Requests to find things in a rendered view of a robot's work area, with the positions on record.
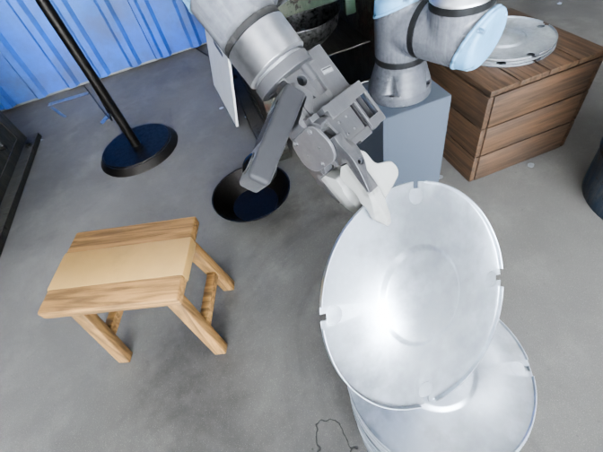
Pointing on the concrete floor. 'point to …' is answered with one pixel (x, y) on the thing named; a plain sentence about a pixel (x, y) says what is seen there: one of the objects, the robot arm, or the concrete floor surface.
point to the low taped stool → (135, 280)
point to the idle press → (13, 170)
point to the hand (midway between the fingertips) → (375, 221)
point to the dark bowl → (241, 204)
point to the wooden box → (515, 106)
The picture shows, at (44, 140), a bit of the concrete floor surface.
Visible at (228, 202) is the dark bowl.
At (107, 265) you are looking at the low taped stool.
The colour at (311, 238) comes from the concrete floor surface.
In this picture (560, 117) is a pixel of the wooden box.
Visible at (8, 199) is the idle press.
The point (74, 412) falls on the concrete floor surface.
